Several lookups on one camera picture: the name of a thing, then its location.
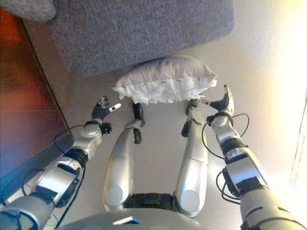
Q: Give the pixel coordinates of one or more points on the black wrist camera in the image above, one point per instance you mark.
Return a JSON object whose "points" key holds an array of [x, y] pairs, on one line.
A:
{"points": [[210, 119], [106, 128]]}

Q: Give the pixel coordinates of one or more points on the white fringed cushion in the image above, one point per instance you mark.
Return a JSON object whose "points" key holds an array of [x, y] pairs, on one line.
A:
{"points": [[165, 81]]}

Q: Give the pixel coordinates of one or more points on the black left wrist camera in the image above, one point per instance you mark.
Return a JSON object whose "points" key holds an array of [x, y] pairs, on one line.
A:
{"points": [[106, 128]]}

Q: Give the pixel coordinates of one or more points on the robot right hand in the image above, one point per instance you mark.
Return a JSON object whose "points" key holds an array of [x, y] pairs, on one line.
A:
{"points": [[224, 104]]}

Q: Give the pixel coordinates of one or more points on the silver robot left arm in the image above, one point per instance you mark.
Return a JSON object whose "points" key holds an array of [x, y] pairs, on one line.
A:
{"points": [[57, 177]]}

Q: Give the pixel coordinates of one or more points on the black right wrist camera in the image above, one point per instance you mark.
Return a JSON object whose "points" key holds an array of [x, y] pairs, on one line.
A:
{"points": [[210, 119]]}

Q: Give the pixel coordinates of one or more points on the silver robot left leg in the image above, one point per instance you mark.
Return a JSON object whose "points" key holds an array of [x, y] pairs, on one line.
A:
{"points": [[120, 163]]}

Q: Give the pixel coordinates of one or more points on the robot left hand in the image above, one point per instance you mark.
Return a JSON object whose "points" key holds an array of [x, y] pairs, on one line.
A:
{"points": [[102, 111]]}

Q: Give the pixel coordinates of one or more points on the grey robot torso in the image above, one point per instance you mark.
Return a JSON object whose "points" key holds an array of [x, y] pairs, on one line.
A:
{"points": [[134, 220]]}

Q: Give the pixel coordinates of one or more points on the silver robot right leg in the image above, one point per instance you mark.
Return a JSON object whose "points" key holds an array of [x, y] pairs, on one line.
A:
{"points": [[192, 167]]}

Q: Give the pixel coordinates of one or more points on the grey upholstered armchair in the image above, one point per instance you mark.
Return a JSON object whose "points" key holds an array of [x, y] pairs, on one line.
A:
{"points": [[134, 36]]}

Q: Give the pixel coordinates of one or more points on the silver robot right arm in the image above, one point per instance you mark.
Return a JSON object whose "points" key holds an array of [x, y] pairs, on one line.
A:
{"points": [[244, 172]]}

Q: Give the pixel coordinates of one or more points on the silver robot leg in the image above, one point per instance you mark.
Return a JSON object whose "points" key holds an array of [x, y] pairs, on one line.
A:
{"points": [[192, 167], [120, 163]]}

